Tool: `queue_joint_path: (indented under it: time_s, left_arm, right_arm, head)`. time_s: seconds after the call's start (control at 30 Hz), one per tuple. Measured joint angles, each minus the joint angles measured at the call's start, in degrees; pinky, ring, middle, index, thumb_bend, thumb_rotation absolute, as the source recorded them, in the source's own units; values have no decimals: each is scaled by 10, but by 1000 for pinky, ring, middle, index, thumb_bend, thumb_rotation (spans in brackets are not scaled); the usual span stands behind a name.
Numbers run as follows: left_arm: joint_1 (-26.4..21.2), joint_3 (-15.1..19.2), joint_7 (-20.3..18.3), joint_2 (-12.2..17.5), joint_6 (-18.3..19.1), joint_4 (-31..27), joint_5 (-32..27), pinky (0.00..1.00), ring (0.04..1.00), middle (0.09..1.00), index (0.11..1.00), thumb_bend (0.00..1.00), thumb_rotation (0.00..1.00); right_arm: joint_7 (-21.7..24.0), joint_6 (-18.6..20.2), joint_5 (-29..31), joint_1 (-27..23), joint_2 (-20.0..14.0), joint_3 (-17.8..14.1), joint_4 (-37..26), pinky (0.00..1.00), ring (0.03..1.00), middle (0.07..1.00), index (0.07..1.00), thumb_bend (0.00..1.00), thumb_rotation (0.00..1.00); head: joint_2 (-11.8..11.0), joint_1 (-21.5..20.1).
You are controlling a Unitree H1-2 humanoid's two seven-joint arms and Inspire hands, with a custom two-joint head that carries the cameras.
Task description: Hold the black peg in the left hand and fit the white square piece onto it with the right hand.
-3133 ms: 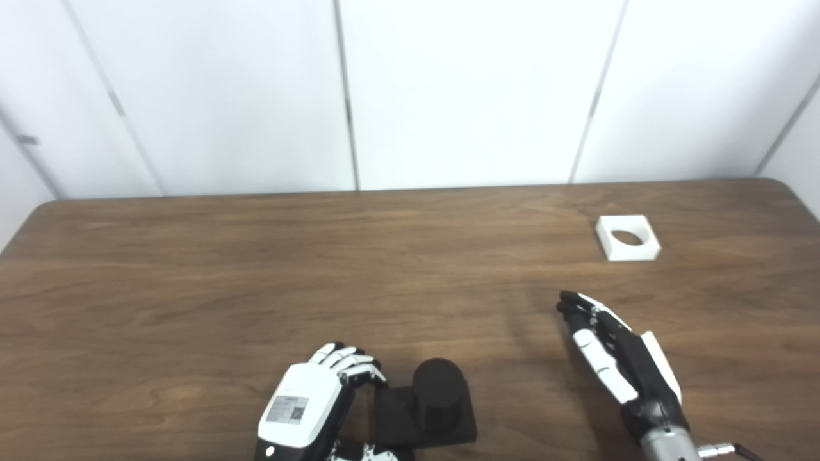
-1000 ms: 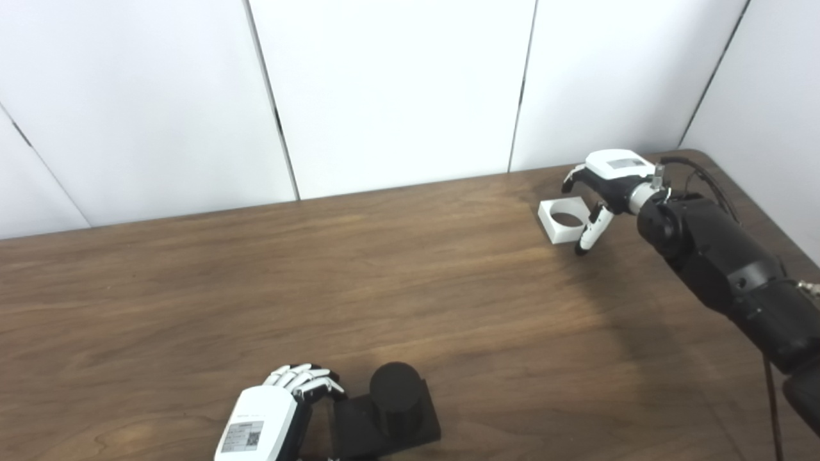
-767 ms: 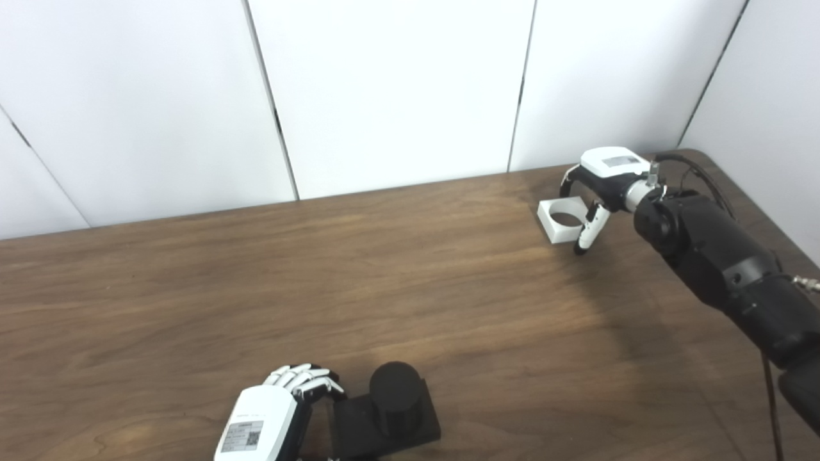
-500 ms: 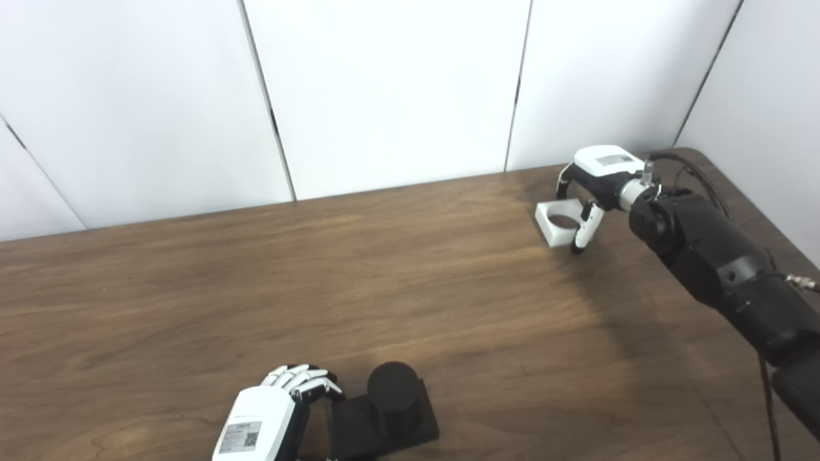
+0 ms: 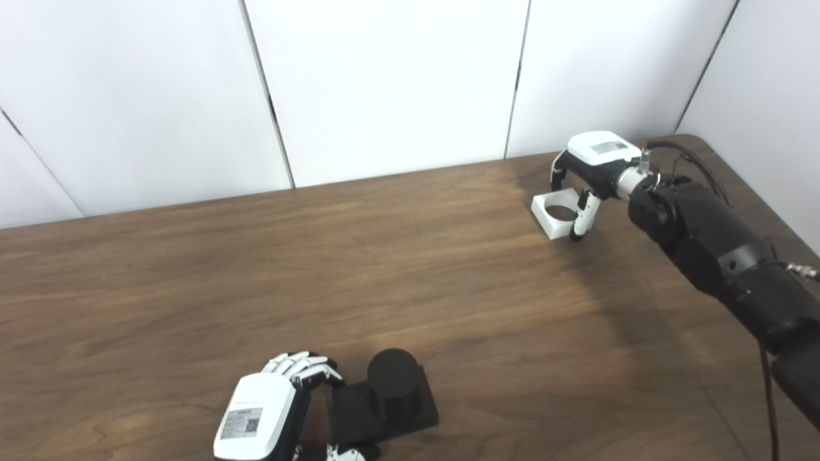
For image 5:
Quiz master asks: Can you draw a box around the black peg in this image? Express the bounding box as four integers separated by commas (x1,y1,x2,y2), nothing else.
330,348,440,450

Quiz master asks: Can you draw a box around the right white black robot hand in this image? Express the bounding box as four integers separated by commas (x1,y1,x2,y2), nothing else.
550,131,643,242

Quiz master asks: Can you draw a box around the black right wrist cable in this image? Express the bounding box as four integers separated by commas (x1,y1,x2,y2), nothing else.
646,140,734,207

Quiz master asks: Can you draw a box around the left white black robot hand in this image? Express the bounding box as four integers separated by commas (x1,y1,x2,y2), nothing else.
213,351,380,461

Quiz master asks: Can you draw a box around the white square piece with hole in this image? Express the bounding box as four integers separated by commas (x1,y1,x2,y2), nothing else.
531,190,594,241

